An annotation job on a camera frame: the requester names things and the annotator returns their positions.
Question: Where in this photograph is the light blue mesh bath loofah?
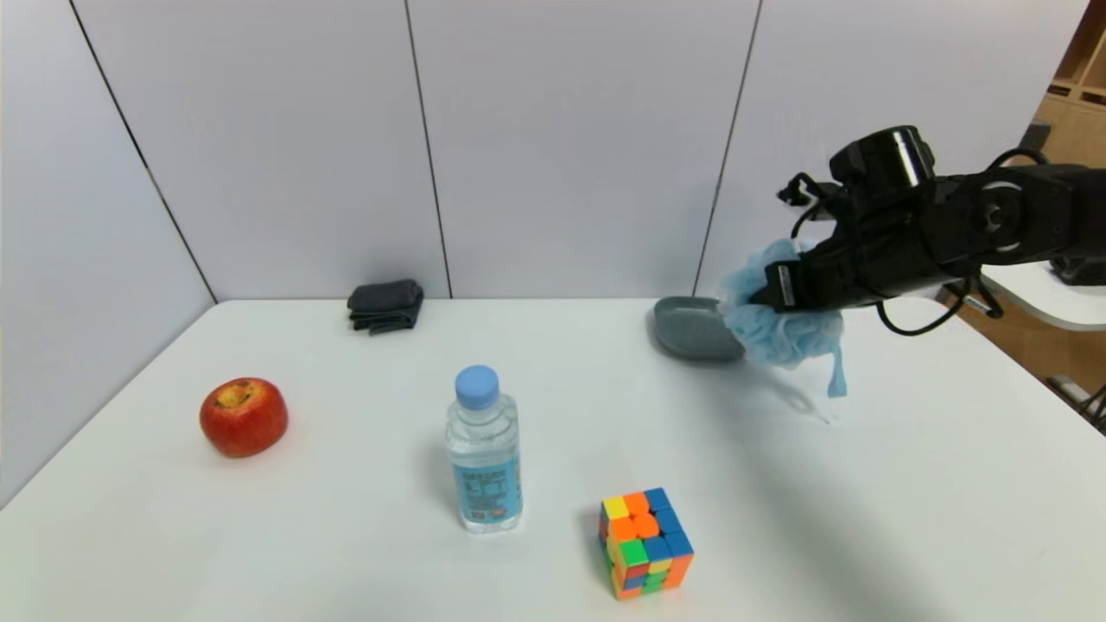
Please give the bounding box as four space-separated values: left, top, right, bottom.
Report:
720 238 849 399

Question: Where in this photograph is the multicolour puzzle cube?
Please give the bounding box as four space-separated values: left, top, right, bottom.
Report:
598 488 695 600

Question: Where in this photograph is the white side table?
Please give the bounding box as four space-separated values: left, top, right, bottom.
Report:
981 259 1106 333

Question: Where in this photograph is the black device on side table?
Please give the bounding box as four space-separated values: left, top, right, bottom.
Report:
1050 253 1106 287

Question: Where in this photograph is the dark grey folded cloth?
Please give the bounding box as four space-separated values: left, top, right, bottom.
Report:
347 279 425 336

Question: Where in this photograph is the wooden shelf unit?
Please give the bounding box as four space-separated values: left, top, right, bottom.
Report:
1035 0 1106 169

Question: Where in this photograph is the red apple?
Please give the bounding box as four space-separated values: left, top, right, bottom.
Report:
200 378 289 459

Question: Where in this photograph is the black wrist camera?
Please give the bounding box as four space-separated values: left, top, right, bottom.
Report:
828 125 939 208

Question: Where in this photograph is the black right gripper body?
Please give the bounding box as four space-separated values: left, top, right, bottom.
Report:
763 224 879 314

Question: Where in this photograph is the grey-green plastic dish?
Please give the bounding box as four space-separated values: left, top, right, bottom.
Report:
653 296 746 362

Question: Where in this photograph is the black looping cable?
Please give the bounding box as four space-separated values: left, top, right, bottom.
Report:
875 272 982 338

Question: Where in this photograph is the clear blue-capped water bottle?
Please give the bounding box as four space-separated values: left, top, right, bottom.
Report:
446 365 524 534

